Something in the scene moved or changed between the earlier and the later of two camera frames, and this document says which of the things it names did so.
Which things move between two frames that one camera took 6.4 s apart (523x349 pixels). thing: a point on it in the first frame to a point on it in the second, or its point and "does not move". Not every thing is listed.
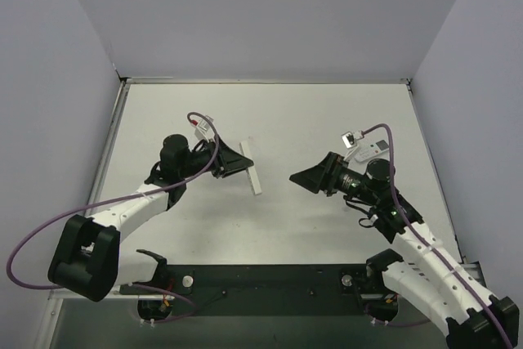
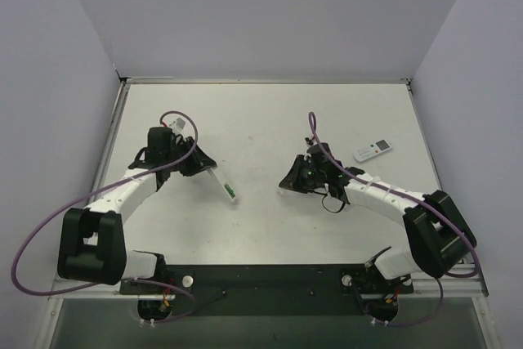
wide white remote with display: x=373 y=149 does not move
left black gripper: x=221 y=158 to x=195 y=159
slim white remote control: x=253 y=179 to x=227 y=188
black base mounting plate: x=267 y=290 does not move
